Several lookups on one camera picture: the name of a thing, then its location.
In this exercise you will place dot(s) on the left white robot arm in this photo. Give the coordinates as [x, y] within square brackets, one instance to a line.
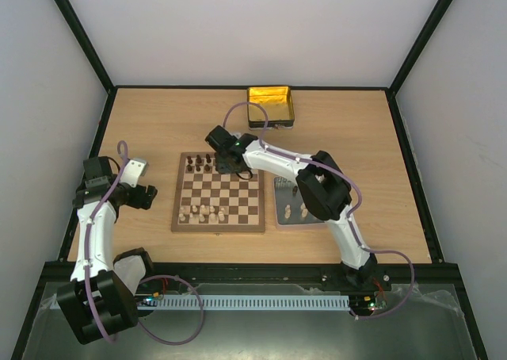
[99, 300]

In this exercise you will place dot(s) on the white slotted cable duct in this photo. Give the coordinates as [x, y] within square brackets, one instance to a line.
[248, 303]

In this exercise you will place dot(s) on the light pawn in tray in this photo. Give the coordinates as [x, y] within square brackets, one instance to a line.
[287, 212]
[304, 211]

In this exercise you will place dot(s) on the wooden chess board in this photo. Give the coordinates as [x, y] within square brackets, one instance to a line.
[207, 201]

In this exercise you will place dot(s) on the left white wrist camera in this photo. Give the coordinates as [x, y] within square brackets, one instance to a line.
[133, 171]

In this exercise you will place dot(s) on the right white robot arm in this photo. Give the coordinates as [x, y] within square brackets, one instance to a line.
[325, 191]

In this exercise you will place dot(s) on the gold tin box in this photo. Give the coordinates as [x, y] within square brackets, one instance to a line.
[276, 101]

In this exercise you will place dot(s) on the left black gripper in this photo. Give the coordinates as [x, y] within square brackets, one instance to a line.
[138, 202]

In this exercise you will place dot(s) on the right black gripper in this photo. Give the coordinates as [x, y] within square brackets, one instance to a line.
[230, 164]

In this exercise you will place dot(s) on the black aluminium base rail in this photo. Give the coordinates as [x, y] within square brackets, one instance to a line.
[327, 277]

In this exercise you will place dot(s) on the silver metal tray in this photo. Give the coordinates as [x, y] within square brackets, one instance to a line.
[282, 190]

